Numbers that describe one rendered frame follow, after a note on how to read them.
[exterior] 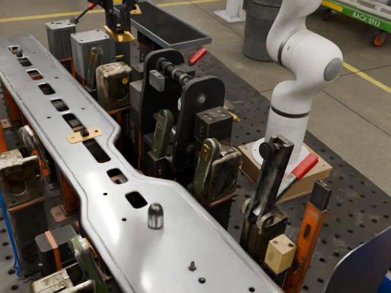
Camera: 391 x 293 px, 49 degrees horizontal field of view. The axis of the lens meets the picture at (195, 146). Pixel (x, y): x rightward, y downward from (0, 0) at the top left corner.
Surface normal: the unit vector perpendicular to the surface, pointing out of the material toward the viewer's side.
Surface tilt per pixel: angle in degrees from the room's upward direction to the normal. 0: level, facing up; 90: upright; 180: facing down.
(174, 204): 0
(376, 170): 0
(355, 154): 0
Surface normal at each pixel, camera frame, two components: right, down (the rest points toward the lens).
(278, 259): -0.82, 0.29
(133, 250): 0.07, -0.81
